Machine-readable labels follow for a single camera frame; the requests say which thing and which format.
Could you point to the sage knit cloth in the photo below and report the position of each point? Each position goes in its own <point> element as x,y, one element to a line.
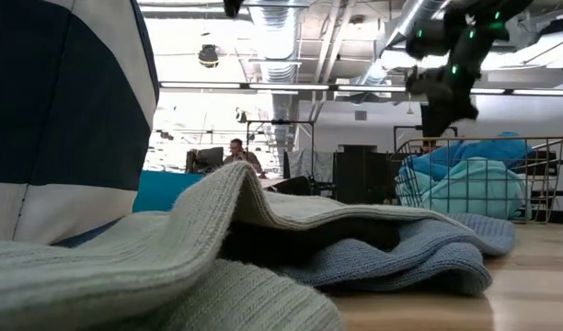
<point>125,257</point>

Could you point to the black background rig frame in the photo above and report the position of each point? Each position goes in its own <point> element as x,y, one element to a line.
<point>280,122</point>

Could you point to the black background monitor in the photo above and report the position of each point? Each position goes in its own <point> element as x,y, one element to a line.
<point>210,158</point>

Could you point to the round black ceiling fixture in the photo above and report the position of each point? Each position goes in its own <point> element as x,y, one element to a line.
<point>208,56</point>

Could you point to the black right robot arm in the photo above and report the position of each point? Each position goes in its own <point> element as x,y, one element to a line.
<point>488,25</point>

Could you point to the blue-grey knit cloth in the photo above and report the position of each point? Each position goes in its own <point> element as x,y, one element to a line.
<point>424,257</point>

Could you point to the navy fabric bin white stripe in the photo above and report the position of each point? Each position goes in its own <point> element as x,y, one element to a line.
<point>56,115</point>

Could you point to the person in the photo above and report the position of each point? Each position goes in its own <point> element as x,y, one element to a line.
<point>239,149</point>

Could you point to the silver ceiling duct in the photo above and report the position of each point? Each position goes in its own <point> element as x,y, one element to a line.
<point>274,46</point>

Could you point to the black background cabinet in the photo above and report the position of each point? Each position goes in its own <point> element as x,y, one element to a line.
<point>362,177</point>

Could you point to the bright blue towel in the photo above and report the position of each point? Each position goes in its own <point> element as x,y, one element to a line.
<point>493,149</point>

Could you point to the long ceiling light strip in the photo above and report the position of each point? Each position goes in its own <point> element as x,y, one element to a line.
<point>286,86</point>

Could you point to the grey background cover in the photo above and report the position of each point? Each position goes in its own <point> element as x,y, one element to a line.
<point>309,165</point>

